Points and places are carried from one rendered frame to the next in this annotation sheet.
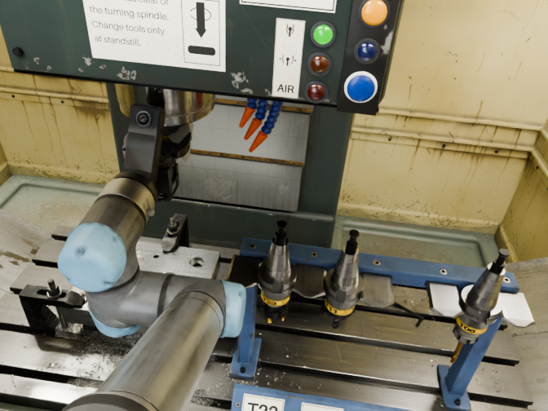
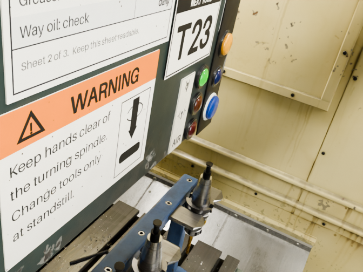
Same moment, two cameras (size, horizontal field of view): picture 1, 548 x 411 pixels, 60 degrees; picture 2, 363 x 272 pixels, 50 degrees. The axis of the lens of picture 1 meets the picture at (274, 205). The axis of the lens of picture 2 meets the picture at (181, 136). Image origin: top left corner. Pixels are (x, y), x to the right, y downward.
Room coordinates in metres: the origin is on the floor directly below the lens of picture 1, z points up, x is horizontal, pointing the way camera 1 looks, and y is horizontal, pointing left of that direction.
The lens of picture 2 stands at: (0.40, 0.34, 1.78)
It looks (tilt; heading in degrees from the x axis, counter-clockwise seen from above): 30 degrees down; 286
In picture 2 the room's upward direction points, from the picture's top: 12 degrees clockwise
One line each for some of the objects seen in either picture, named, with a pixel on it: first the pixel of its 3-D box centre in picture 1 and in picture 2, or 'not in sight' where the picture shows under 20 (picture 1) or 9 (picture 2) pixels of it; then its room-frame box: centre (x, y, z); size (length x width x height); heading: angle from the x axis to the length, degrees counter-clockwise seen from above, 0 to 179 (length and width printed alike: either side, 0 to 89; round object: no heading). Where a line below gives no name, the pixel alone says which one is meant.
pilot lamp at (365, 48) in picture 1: (367, 51); (217, 76); (0.50, -0.09, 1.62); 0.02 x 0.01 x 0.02; 85
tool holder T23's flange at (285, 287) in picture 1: (276, 276); not in sight; (0.56, -0.01, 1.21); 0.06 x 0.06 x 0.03
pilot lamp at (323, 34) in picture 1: (323, 34); (202, 77); (0.50, -0.04, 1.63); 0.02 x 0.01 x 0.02; 85
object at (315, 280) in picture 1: (310, 281); not in sight; (0.55, -0.07, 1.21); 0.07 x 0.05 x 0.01; 175
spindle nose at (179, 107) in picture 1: (165, 71); not in sight; (0.73, 0.19, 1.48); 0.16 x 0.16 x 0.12
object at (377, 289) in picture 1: (377, 290); (163, 250); (0.55, -0.18, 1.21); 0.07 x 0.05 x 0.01; 175
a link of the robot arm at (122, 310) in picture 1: (127, 296); not in sight; (0.45, 0.20, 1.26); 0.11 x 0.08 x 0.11; 86
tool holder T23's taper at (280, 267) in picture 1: (279, 256); not in sight; (0.56, -0.01, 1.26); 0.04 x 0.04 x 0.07
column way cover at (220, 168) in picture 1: (224, 126); not in sight; (1.18, 0.15, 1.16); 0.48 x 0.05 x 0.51; 85
